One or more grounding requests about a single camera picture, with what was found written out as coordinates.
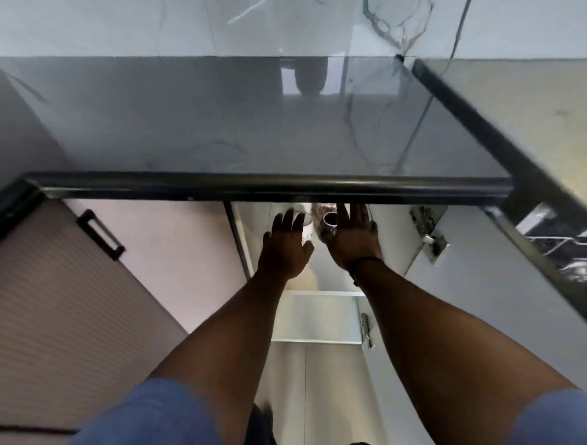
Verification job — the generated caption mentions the person's left hand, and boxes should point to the person's left hand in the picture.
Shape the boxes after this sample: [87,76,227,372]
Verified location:
[256,208,316,281]

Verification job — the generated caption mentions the person's blue trousers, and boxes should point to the person's blue trousers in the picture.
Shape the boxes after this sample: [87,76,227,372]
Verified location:
[247,401,278,445]

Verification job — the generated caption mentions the dark blue mug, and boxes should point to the dark blue mug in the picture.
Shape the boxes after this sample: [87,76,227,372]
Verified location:
[320,211,341,239]

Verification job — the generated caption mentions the person's right hand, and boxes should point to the person's right hand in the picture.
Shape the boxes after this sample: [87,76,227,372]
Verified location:
[323,204,384,271]

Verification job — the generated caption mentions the silver dishwasher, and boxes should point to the silver dishwasher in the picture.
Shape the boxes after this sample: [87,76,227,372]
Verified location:
[412,57,587,317]

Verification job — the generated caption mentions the black wristband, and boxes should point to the black wristband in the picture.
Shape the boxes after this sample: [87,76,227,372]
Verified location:
[347,256,384,287]

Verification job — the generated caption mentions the pink base cabinet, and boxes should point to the pink base cabinet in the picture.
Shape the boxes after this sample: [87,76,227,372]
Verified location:
[0,181,587,445]

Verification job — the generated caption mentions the white cabinet shelf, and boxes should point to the white cabinet shelf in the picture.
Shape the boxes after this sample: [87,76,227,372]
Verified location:
[270,289,367,345]

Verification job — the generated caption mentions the person's right forearm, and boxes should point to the person's right forearm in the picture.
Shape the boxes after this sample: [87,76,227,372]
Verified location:
[353,261,578,427]

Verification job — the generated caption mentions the grey power cable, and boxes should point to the grey power cable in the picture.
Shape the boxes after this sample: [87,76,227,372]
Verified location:
[449,0,472,61]

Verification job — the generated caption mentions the metal cabinet door hinge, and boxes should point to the metal cabinet door hinge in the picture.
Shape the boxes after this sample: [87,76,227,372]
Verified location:
[409,205,450,265]
[360,313,376,350]

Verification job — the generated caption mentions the white mug red flowers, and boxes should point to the white mug red flowers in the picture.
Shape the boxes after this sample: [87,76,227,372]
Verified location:
[311,205,338,226]

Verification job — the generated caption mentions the black cabinet handle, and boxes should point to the black cabinet handle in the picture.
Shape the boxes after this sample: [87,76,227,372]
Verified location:
[75,209,126,261]

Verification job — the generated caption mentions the person's left forearm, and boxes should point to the person's left forearm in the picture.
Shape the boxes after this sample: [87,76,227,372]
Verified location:
[146,273,287,445]

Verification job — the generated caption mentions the person's blue shirt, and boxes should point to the person's blue shirt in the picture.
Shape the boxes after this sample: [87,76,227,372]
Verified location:
[68,378,587,445]

